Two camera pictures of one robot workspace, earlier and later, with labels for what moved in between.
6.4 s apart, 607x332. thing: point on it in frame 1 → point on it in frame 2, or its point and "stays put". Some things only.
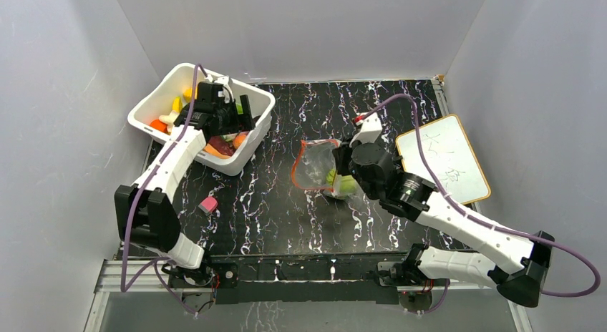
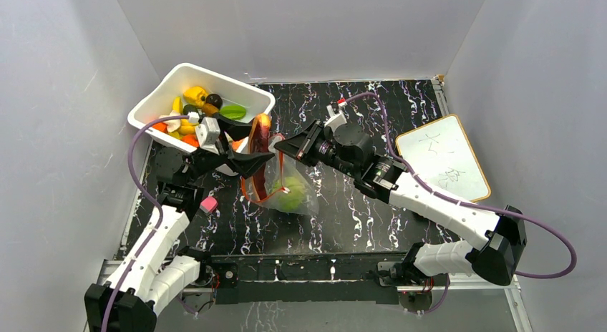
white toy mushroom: (170, 119) stays put
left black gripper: (245, 122) → (245, 162)
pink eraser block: (208, 204) stays put
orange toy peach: (238, 140) stays put
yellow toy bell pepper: (187, 94) stays put
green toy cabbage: (342, 184) → (290, 193)
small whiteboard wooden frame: (451, 157) stays put
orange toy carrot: (159, 125) stays put
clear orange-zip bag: (315, 168) → (280, 182)
